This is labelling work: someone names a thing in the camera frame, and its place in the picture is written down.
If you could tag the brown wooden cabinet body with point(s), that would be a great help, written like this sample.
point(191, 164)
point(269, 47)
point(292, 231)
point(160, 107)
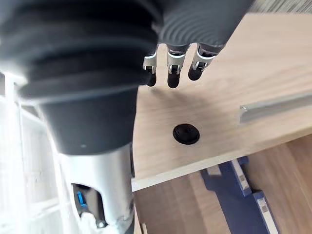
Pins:
point(175, 209)

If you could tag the light wooden cabinet door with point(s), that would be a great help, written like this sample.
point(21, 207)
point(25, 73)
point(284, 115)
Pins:
point(219, 102)

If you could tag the black round door lock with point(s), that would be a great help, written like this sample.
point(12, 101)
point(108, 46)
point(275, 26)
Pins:
point(186, 134)

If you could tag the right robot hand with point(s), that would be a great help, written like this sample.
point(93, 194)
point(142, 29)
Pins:
point(80, 73)

